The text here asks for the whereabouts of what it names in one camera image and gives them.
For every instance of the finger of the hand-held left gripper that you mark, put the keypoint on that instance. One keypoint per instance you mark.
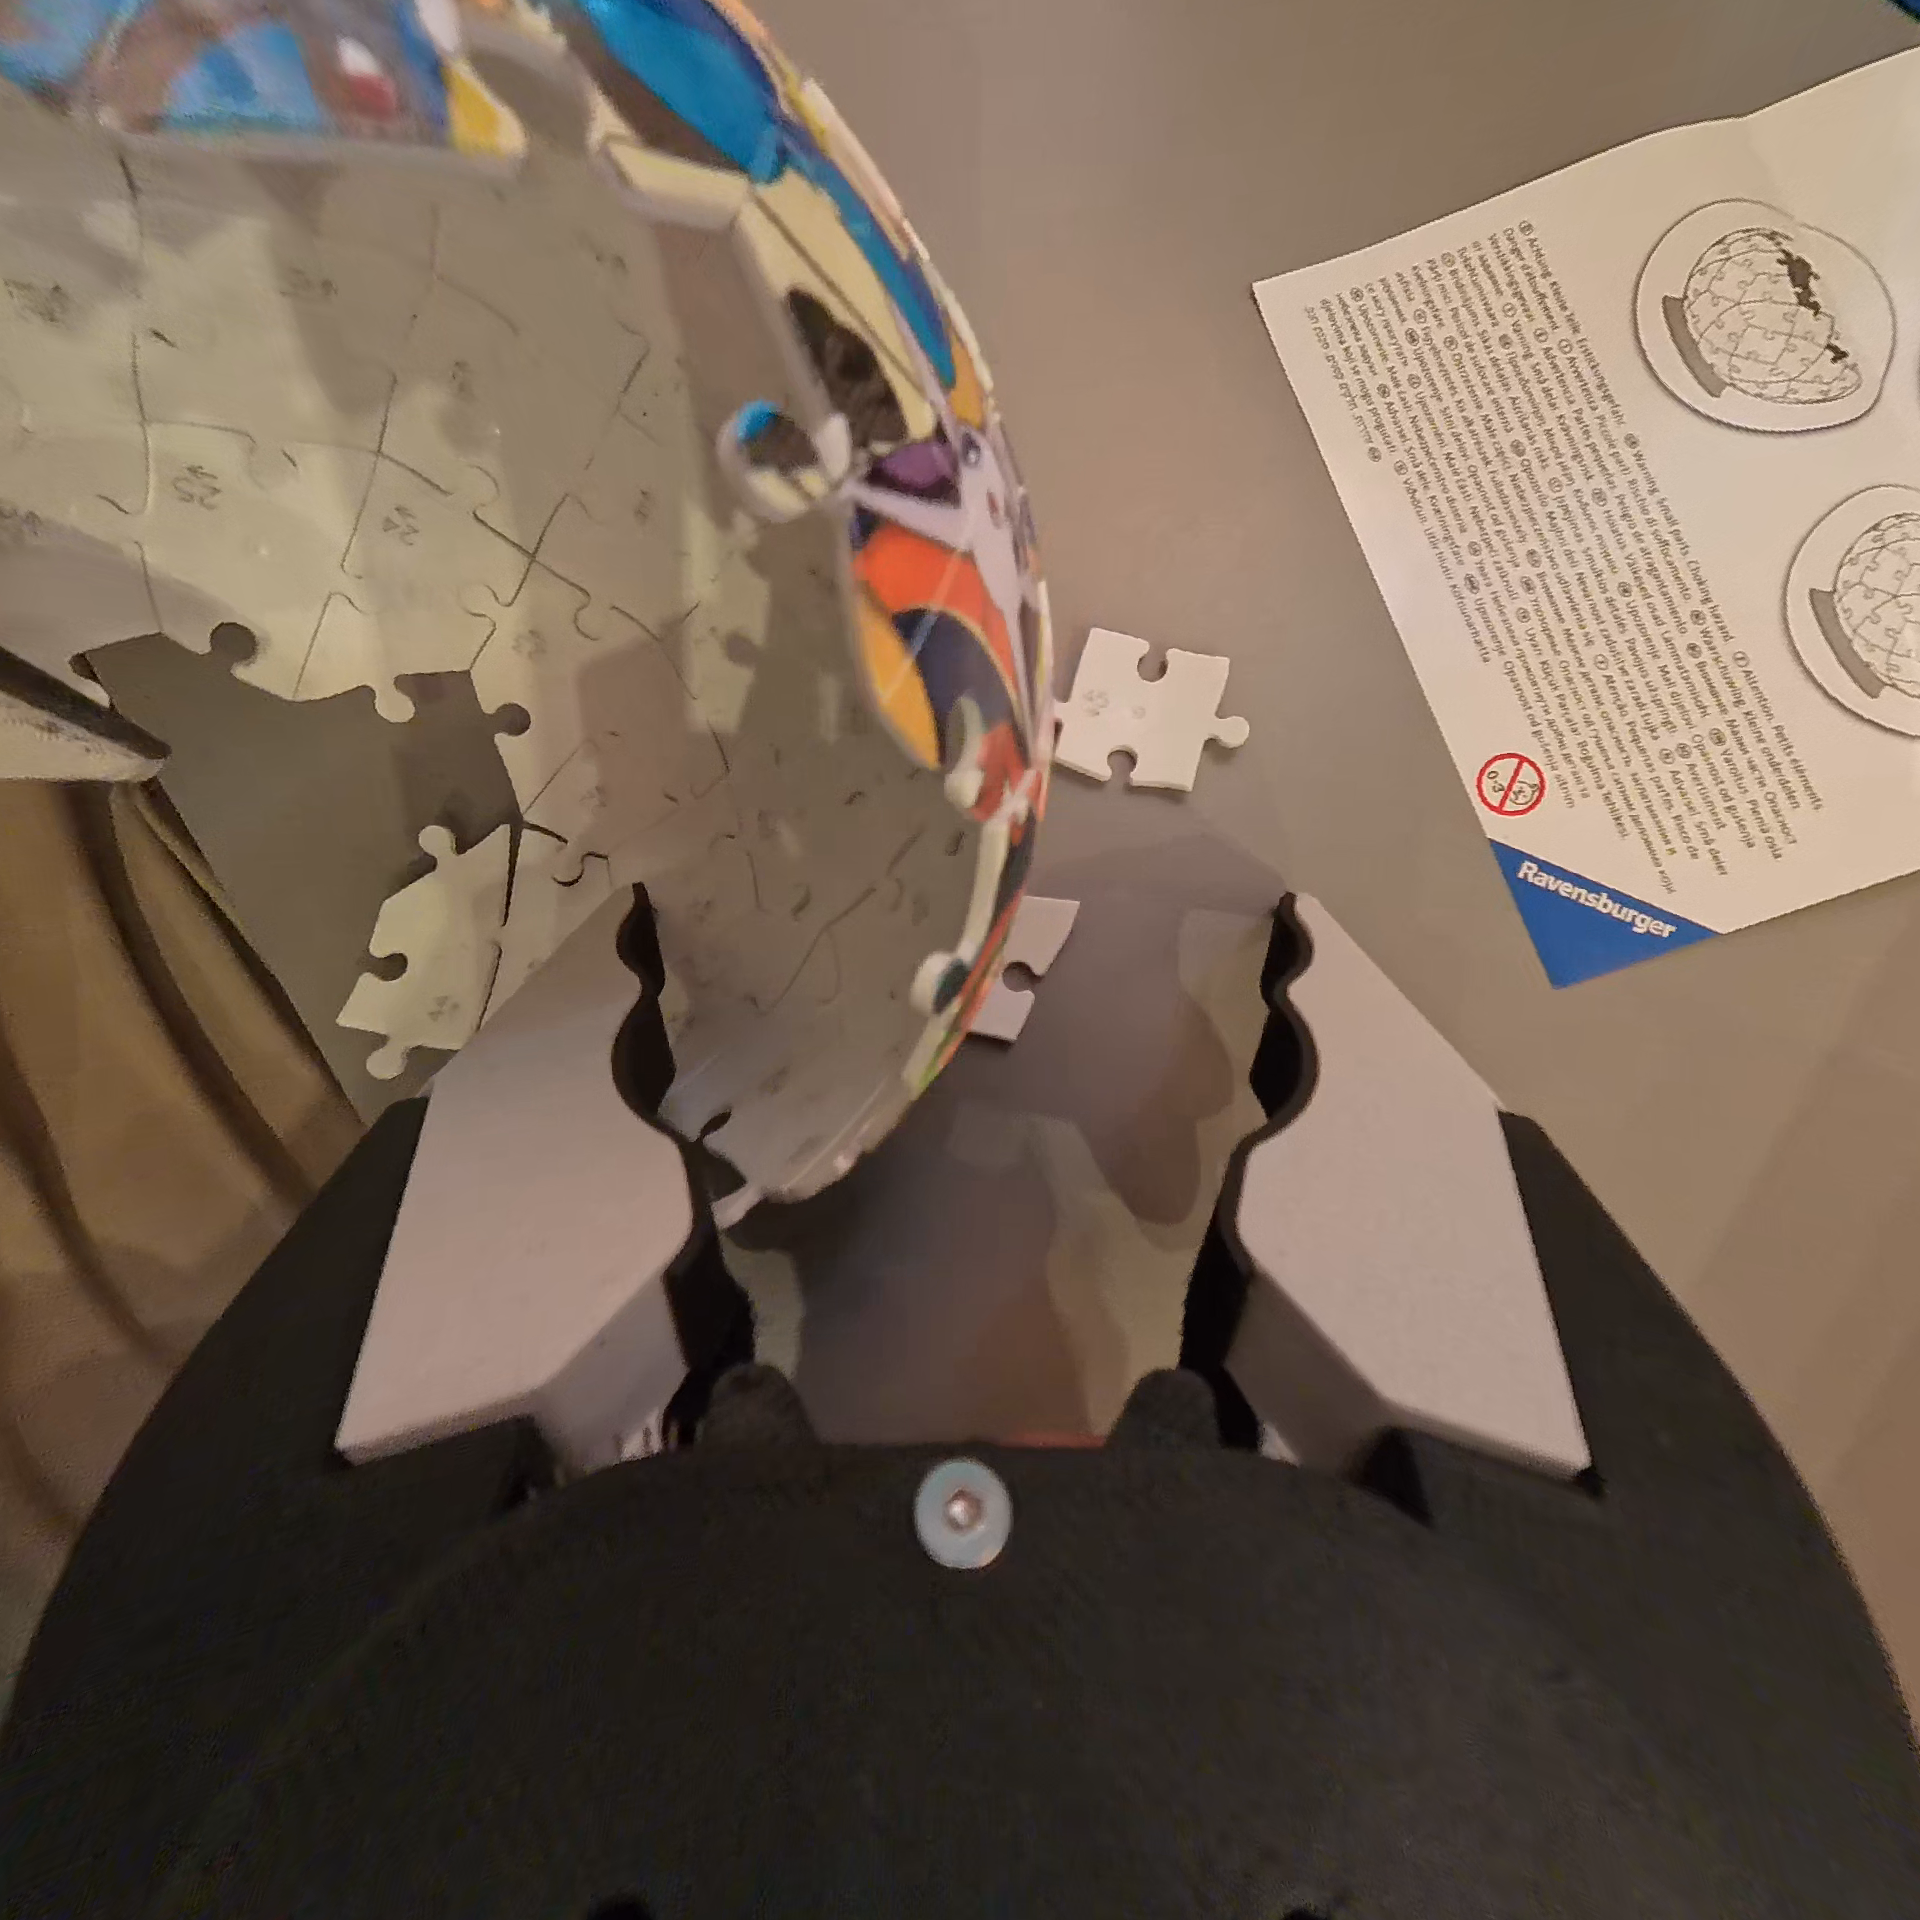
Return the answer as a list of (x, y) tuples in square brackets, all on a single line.
[(60, 750)]

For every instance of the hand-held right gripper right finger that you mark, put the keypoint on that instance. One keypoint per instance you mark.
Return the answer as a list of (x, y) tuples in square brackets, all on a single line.
[(1395, 1245)]

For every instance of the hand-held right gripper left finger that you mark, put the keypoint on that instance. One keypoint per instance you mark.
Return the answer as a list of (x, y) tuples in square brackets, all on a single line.
[(524, 1231)]

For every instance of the white puzzle piece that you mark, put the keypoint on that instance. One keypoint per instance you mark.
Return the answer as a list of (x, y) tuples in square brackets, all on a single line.
[(1028, 962), (1141, 710)]

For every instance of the partly built puzzle ball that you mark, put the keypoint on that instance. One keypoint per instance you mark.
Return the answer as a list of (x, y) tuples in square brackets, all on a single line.
[(452, 452)]

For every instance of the white instruction leaflet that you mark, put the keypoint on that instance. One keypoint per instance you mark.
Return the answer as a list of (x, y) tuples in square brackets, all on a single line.
[(1501, 525)]

